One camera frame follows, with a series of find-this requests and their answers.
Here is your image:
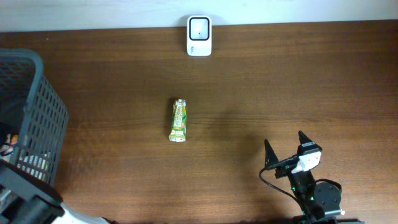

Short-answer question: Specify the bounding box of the white barcode scanner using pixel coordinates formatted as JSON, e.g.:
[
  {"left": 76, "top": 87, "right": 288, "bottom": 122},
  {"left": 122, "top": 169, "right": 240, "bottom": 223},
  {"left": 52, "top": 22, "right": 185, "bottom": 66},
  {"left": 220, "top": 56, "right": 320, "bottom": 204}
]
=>
[{"left": 187, "top": 15, "right": 212, "bottom": 57}]

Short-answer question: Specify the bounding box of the green juice carton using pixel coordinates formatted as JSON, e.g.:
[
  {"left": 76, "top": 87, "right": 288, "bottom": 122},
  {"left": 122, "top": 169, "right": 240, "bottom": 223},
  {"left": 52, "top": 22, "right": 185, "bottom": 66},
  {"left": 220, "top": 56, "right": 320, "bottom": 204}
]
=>
[{"left": 169, "top": 99, "right": 187, "bottom": 142}]

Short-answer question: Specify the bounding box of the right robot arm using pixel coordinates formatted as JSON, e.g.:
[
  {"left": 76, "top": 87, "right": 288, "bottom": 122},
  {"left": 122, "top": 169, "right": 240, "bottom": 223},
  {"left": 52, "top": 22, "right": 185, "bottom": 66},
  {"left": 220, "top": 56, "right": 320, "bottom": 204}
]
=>
[{"left": 259, "top": 131, "right": 362, "bottom": 224}]

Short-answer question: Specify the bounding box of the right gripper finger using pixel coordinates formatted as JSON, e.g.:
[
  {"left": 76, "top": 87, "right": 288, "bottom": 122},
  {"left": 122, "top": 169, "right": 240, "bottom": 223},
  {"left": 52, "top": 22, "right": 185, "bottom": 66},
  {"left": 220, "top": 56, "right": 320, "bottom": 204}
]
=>
[
  {"left": 298, "top": 130, "right": 313, "bottom": 145},
  {"left": 264, "top": 139, "right": 279, "bottom": 169}
]

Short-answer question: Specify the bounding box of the grey plastic mesh basket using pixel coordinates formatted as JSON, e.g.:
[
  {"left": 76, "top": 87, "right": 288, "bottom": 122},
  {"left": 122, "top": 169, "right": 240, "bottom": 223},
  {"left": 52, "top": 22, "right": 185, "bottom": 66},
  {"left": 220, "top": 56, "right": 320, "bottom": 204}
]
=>
[{"left": 1, "top": 49, "right": 69, "bottom": 185}]

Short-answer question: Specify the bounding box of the yellow white snack bag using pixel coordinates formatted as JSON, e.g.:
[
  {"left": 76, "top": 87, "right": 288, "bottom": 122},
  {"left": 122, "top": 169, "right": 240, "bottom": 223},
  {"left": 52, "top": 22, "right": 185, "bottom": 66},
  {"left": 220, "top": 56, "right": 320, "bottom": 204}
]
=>
[{"left": 1, "top": 134, "right": 51, "bottom": 182}]

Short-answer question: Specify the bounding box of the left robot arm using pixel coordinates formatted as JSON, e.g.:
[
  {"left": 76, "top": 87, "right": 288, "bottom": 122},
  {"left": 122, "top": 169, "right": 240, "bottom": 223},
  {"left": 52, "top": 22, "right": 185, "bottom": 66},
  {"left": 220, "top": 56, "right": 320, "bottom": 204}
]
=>
[{"left": 1, "top": 161, "right": 111, "bottom": 224}]

